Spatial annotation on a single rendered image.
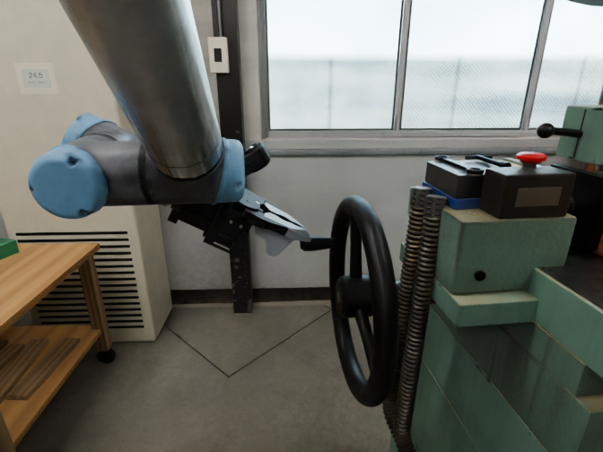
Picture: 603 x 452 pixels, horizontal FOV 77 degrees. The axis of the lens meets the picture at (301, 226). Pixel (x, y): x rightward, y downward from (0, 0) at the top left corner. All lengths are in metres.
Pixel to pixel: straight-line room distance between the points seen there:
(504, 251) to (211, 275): 1.68
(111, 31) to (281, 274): 1.77
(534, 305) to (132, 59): 0.46
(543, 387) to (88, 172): 0.54
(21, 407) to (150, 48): 1.35
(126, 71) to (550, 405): 0.52
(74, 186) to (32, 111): 1.27
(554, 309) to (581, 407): 0.10
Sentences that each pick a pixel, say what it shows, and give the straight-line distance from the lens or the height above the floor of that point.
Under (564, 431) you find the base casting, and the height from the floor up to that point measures 0.76.
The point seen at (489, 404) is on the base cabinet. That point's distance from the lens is 0.64.
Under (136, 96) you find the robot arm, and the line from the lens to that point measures 0.31.
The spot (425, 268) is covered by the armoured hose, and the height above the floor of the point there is 0.88.
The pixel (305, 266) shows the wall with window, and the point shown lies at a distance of 1.95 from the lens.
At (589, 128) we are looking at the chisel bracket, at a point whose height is 1.04.
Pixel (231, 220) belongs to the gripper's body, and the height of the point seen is 0.91.
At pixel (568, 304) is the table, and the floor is 0.89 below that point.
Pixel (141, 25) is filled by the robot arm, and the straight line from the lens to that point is 0.26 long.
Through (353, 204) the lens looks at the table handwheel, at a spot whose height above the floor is 0.95.
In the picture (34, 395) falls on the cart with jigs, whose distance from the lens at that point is 1.55.
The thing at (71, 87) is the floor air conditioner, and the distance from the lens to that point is 1.63.
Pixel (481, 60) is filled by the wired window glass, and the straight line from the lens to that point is 2.02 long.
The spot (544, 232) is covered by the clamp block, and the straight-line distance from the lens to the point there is 0.49.
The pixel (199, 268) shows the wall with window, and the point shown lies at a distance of 2.00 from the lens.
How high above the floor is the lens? 1.10
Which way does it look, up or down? 21 degrees down
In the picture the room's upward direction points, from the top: straight up
